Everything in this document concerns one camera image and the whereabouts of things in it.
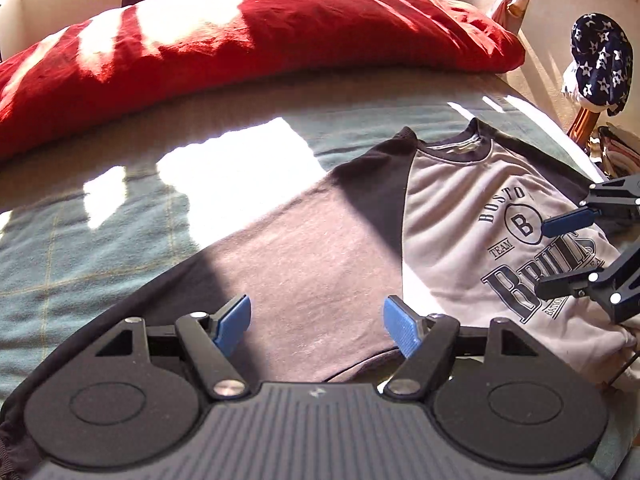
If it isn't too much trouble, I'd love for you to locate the wooden chair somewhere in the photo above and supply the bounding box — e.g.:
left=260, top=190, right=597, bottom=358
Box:
left=570, top=107, right=601, bottom=148

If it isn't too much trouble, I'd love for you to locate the red duvet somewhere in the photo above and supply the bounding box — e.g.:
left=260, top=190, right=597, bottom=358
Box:
left=0, top=0, right=525, bottom=161

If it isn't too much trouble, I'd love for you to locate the bed with green checked blanket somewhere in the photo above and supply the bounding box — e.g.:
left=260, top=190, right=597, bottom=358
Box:
left=0, top=72, right=611, bottom=376

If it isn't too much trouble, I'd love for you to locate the navy star print garment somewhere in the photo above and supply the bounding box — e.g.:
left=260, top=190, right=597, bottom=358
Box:
left=562, top=12, right=635, bottom=116

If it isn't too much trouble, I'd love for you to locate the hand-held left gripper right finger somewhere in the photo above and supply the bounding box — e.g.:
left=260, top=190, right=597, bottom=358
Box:
left=382, top=295, right=538, bottom=401

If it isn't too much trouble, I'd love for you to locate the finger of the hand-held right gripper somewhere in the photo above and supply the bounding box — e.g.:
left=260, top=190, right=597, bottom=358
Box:
left=541, top=174, right=640, bottom=238
left=535, top=245, right=640, bottom=324

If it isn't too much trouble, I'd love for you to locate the grey and black printed sweatshirt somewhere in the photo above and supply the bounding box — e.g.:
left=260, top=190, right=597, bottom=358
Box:
left=0, top=127, right=640, bottom=478

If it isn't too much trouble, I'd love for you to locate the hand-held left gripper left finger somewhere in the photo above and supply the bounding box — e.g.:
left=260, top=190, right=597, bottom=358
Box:
left=95, top=294, right=252, bottom=401

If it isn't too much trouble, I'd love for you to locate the stack of folded clothes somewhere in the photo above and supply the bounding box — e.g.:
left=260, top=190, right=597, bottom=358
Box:
left=587, top=125, right=640, bottom=181

